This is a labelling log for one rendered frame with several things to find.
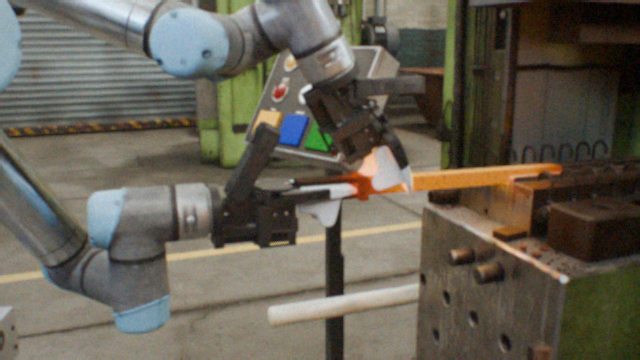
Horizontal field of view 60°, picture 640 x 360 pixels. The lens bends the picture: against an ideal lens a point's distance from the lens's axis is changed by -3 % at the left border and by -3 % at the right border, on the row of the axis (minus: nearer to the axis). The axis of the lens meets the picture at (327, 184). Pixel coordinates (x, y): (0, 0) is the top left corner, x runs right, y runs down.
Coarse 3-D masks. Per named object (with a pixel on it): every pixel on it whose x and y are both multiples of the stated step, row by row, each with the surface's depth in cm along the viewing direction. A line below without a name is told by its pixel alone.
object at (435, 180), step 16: (336, 176) 83; (352, 176) 83; (368, 176) 85; (416, 176) 86; (432, 176) 86; (448, 176) 87; (464, 176) 88; (480, 176) 89; (496, 176) 90; (368, 192) 82; (384, 192) 84; (400, 192) 85
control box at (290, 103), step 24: (360, 48) 130; (288, 72) 143; (360, 72) 127; (384, 72) 128; (264, 96) 146; (288, 96) 140; (360, 96) 124; (384, 96) 129; (312, 120) 131; (336, 168) 130
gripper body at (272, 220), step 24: (216, 192) 75; (264, 192) 76; (216, 216) 74; (240, 216) 77; (264, 216) 76; (288, 216) 78; (216, 240) 76; (240, 240) 79; (264, 240) 77; (288, 240) 79
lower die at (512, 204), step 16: (592, 160) 108; (608, 160) 109; (624, 160) 104; (512, 176) 90; (528, 176) 91; (544, 176) 92; (576, 176) 94; (592, 176) 94; (608, 176) 94; (624, 176) 94; (464, 192) 104; (480, 192) 99; (496, 192) 95; (512, 192) 90; (528, 192) 87; (544, 192) 87; (560, 192) 88; (576, 192) 89; (592, 192) 90; (608, 192) 91; (624, 192) 93; (480, 208) 99; (496, 208) 95; (512, 208) 91; (528, 208) 87; (512, 224) 91; (528, 224) 87; (544, 224) 88
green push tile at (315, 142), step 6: (312, 132) 129; (318, 132) 127; (312, 138) 128; (318, 138) 127; (330, 138) 124; (306, 144) 129; (312, 144) 127; (318, 144) 126; (324, 144) 125; (330, 144) 124; (318, 150) 126; (324, 150) 124
